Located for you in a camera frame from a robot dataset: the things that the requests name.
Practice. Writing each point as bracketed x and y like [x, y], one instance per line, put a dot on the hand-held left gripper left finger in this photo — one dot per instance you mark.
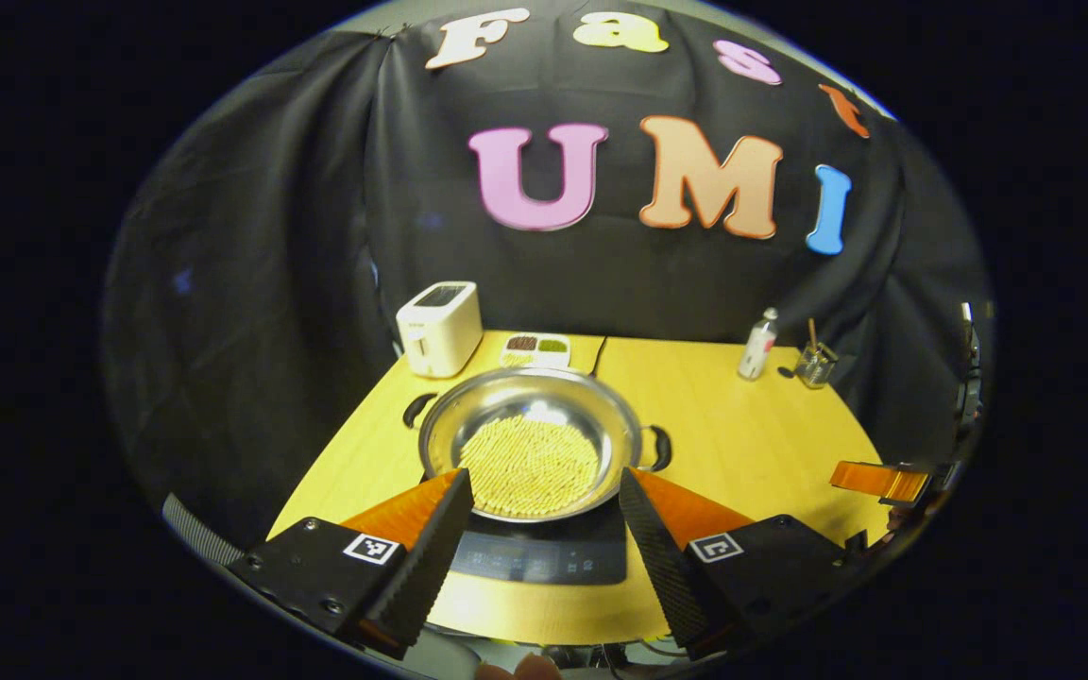
[431, 567]

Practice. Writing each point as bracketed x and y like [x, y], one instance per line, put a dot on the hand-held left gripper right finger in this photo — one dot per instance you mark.
[657, 567]

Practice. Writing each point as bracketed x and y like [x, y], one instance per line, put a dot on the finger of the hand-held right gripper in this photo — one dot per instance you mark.
[879, 482]

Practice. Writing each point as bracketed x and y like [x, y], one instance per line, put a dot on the black induction cooktop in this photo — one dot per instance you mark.
[544, 557]

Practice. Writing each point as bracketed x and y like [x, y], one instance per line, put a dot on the stainless steel pot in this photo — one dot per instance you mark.
[525, 397]

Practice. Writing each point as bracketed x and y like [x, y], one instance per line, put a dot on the small glass jar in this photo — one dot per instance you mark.
[815, 368]

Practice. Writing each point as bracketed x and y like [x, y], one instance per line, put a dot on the yellow soybeans pile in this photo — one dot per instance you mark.
[530, 467]

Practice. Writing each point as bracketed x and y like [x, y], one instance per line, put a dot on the thin wooden stick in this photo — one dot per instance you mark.
[813, 335]

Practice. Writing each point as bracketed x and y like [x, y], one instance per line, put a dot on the small white bottle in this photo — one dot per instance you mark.
[757, 349]

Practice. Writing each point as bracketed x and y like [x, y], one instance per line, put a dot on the pale yellow beans portion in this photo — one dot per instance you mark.
[518, 359]

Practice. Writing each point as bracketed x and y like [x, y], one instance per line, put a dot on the white divided dish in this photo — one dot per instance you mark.
[553, 361]

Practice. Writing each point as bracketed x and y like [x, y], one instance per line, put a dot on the white toaster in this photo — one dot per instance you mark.
[440, 331]

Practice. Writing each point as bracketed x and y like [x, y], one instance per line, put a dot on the dark red beans portion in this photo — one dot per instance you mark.
[521, 343]

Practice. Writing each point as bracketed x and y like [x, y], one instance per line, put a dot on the green beans portion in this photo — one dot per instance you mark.
[552, 346]

